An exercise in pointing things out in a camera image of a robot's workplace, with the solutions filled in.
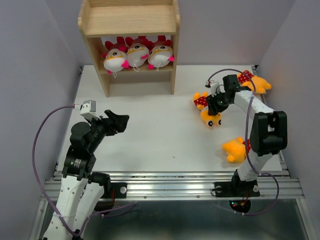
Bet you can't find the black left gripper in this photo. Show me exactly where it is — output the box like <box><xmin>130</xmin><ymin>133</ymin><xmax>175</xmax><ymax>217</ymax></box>
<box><xmin>85</xmin><ymin>108</ymin><xmax>130</xmax><ymax>152</ymax></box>

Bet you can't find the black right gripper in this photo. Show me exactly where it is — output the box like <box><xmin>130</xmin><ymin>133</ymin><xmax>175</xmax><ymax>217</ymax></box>
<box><xmin>205</xmin><ymin>90</ymin><xmax>232</xmax><ymax>116</ymax></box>

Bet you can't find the orange plush toy polka-dot dress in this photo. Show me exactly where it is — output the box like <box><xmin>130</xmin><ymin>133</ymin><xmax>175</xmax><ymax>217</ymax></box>
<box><xmin>193</xmin><ymin>92</ymin><xmax>222</xmax><ymax>127</ymax></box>

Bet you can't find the orange plush toy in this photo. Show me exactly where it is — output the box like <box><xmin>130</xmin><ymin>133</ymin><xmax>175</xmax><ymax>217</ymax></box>
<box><xmin>237</xmin><ymin>70</ymin><xmax>272</xmax><ymax>95</ymax></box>

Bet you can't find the white pink striped plush toy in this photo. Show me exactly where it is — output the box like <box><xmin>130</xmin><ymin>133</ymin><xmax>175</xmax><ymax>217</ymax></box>
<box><xmin>125</xmin><ymin>36</ymin><xmax>152</xmax><ymax>72</ymax></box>

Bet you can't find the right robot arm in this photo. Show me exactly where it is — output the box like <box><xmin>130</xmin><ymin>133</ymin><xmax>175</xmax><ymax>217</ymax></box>
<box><xmin>206</xmin><ymin>74</ymin><xmax>288</xmax><ymax>199</ymax></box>

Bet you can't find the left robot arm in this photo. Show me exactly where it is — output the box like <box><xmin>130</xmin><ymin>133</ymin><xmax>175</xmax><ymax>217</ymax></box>
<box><xmin>42</xmin><ymin>110</ymin><xmax>130</xmax><ymax>240</ymax></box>

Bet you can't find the orange plush toy face down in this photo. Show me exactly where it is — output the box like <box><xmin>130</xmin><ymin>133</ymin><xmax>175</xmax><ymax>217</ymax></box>
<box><xmin>222</xmin><ymin>136</ymin><xmax>247</xmax><ymax>164</ymax></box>

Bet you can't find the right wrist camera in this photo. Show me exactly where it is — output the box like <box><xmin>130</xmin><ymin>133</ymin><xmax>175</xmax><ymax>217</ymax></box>
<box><xmin>205</xmin><ymin>80</ymin><xmax>224</xmax><ymax>97</ymax></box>

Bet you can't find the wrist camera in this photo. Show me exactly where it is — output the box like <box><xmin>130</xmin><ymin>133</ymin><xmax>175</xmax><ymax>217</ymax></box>
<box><xmin>73</xmin><ymin>100</ymin><xmax>102</xmax><ymax>121</ymax></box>
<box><xmin>205</xmin><ymin>80</ymin><xmax>224</xmax><ymax>97</ymax></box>

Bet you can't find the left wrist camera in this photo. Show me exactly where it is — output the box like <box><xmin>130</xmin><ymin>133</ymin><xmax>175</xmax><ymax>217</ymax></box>
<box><xmin>73</xmin><ymin>100</ymin><xmax>102</xmax><ymax>121</ymax></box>

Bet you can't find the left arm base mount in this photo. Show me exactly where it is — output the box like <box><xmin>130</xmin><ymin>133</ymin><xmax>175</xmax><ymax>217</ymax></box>
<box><xmin>94</xmin><ymin>182</ymin><xmax>128</xmax><ymax>212</ymax></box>

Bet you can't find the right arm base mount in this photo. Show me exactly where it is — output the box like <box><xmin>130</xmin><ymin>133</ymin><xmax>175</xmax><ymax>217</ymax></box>
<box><xmin>211</xmin><ymin>180</ymin><xmax>260</xmax><ymax>214</ymax></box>

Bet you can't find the aluminium rail base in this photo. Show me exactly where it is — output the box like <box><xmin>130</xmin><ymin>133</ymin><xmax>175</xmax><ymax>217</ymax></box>
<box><xmin>41</xmin><ymin>65</ymin><xmax>306</xmax><ymax>201</ymax></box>

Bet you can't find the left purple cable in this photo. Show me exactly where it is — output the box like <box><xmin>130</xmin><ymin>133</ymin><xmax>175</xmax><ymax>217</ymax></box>
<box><xmin>32</xmin><ymin>104</ymin><xmax>137</xmax><ymax>238</ymax></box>

